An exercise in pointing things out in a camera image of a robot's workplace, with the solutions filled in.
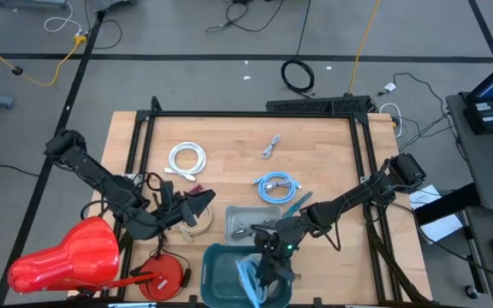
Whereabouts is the teal plastic bin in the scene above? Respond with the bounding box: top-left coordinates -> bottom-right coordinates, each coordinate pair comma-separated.
199,242 -> 294,308

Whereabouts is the black coiled floor cable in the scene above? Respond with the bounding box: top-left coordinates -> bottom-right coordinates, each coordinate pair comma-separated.
280,0 -> 316,94

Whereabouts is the small grey cable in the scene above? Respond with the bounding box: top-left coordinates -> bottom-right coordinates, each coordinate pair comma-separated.
261,133 -> 282,160

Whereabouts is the grey USB cable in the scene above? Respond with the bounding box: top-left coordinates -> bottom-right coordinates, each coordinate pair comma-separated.
262,179 -> 295,193

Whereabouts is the black box with labels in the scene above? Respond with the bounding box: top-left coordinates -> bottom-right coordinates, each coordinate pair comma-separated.
462,100 -> 493,135

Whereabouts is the black perforated box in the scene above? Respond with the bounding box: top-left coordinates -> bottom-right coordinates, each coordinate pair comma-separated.
265,95 -> 374,116

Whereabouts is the white looped cable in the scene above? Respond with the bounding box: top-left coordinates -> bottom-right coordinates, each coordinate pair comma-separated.
378,102 -> 403,138

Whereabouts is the red round lamp base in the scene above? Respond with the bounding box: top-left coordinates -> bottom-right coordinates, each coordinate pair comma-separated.
137,252 -> 186,302

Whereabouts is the black desk support bar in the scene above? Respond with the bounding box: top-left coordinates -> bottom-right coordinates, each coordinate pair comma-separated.
413,182 -> 481,226

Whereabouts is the clear grey small tray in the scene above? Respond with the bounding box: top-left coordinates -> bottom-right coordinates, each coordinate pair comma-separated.
223,204 -> 283,246

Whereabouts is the yellow extension cord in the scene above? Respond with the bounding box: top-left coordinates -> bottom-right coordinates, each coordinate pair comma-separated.
0,33 -> 88,88

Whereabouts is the beige cable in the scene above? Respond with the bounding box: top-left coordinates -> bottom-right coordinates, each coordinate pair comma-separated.
176,203 -> 214,244

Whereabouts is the red lamp shade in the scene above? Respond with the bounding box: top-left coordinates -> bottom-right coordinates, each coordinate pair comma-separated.
6,216 -> 122,295

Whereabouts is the black lamp cord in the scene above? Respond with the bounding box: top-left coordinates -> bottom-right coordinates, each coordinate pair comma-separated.
128,233 -> 193,288

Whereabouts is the silver USB cable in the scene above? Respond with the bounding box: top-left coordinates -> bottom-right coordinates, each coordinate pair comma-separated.
230,216 -> 278,240

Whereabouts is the white floor cable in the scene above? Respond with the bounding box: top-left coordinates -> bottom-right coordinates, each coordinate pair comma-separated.
43,2 -> 83,35

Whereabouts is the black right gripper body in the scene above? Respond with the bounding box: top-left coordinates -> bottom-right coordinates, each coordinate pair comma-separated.
252,217 -> 306,264

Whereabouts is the black aluminium table frame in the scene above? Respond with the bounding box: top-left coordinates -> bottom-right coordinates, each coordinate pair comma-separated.
100,96 -> 434,308

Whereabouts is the teal cable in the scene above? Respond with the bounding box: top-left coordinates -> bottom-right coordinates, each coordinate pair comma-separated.
282,191 -> 314,220

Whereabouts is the white paper sheet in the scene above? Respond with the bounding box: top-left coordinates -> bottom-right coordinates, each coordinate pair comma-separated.
408,183 -> 464,245

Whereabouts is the light blue cable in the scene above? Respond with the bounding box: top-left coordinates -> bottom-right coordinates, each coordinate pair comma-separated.
252,170 -> 302,205
235,252 -> 273,305

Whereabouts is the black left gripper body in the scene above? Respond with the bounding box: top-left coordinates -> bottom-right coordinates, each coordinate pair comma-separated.
157,198 -> 192,230

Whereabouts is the orange floor cord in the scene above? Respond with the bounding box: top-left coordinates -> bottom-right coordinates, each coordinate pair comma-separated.
347,0 -> 381,96

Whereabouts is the black loose floor cable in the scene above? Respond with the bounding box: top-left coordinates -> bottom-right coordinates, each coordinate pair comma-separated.
205,0 -> 284,34

